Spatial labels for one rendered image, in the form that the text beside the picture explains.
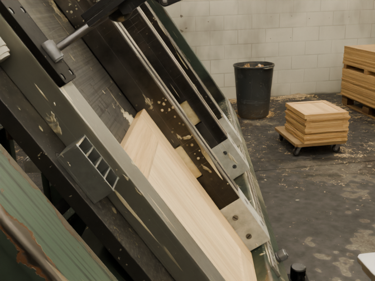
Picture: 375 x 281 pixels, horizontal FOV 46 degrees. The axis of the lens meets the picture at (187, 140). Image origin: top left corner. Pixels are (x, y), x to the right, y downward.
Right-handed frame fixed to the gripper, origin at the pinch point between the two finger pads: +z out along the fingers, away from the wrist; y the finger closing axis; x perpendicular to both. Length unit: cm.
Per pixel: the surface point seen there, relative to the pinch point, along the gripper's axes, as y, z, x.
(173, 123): 22.3, 10.6, 38.3
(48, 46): -0.7, 10.0, 3.4
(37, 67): 0.5, 12.1, 1.8
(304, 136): 161, -18, 338
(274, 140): 167, 9, 387
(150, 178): 22.8, 13.9, 15.1
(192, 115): 32, 13, 81
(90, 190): 15.3, 14.8, -2.2
